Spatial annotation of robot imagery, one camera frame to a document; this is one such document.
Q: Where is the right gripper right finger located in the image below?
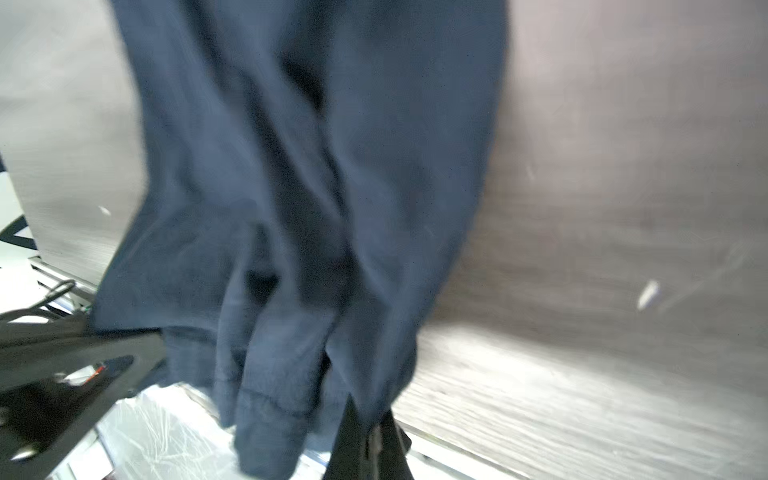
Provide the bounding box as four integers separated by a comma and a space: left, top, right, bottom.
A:
373, 411, 414, 480

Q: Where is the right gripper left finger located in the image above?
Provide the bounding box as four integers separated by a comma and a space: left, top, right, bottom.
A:
322, 396, 368, 480

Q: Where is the dark navy tank top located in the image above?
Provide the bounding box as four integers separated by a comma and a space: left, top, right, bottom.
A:
91, 1, 508, 479

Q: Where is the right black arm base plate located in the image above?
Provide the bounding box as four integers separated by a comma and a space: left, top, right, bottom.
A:
1, 311, 165, 479

